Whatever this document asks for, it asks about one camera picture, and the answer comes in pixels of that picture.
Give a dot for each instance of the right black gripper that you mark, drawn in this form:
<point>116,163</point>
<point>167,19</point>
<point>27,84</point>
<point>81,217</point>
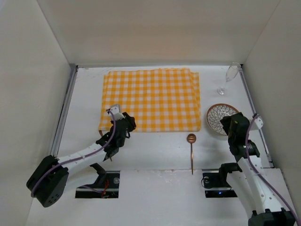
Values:
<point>232,121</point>

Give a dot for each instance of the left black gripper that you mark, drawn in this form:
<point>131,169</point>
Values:
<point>128,121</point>

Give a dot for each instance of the yellow white checkered cloth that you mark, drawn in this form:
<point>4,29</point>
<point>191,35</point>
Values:
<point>160,100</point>

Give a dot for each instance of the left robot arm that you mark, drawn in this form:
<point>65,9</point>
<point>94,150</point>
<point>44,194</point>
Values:
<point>49,180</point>

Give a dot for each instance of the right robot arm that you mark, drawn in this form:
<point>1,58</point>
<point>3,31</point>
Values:
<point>263,204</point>

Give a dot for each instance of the patterned ceramic plate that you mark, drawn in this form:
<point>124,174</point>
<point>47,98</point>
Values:
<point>215,113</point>

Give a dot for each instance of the copper spoon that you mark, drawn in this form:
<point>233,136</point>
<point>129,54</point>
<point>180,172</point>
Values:
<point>191,139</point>

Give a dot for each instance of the clear champagne flute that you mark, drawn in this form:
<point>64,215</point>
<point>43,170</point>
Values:
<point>231,73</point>

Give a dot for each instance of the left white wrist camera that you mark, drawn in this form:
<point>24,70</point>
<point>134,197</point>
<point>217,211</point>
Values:
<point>115,112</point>

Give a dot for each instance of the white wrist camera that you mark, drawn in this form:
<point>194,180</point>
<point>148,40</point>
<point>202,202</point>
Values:
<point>257,122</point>
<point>115,112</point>

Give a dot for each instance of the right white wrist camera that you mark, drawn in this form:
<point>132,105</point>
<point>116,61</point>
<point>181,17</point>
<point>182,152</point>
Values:
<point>257,122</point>

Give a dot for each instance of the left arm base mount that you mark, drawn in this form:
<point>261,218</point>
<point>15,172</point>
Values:
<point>106,185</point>

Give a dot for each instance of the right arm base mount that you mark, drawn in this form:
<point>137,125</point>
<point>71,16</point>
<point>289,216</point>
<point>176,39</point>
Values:
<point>214,181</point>

